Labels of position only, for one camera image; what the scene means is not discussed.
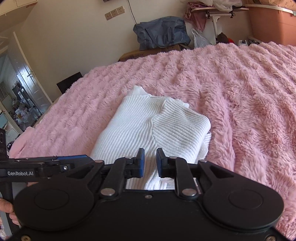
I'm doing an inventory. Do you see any person left hand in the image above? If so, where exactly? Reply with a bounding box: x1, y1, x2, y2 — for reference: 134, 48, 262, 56
0, 181, 39, 227

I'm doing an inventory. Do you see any wall power outlet strip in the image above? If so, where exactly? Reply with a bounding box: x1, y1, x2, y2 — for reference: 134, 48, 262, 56
105, 6, 125, 20

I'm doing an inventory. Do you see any black flat panel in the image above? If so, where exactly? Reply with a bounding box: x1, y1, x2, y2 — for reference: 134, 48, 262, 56
57, 72, 83, 94

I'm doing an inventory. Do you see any clear plastic bag pile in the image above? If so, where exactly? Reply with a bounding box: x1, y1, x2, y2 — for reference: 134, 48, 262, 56
181, 0, 243, 11

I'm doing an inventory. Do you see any pink fluffy bed blanket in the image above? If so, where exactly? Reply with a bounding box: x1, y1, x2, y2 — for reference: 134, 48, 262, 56
9, 42, 295, 240

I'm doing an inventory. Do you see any brown cardboard box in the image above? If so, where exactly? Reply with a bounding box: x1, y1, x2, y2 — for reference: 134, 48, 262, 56
118, 44, 190, 62

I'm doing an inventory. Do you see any white door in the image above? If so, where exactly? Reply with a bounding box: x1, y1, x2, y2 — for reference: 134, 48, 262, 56
8, 32, 52, 114

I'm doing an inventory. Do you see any dusty pink cloth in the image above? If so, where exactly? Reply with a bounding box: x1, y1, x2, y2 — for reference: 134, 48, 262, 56
184, 1, 207, 32

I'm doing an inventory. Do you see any pink plastic storage bin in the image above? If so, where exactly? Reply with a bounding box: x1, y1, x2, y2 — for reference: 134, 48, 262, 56
246, 4, 295, 46

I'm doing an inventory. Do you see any white cable knit sweater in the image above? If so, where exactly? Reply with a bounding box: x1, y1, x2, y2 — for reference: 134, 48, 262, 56
90, 86, 211, 190

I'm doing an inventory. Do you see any blue duffel bag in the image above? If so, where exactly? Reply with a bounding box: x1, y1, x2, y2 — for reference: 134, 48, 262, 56
133, 16, 191, 50

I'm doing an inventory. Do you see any white plastic shopping bag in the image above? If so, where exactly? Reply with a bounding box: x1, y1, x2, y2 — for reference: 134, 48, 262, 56
191, 29, 211, 48

